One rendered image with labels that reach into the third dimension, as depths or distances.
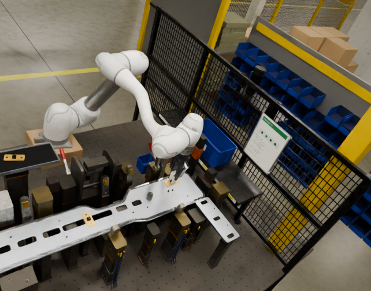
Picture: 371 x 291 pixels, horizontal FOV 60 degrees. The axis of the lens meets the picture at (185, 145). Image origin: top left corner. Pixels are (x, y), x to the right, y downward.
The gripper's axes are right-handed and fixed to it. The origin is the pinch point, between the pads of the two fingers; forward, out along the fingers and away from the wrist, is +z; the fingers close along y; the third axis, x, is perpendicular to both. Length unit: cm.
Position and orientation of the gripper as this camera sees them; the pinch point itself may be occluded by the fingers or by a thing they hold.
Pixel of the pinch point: (173, 177)
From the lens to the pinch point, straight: 174.2
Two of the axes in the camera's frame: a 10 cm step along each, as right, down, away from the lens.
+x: 7.9, -2.0, 5.8
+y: 5.5, 6.5, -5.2
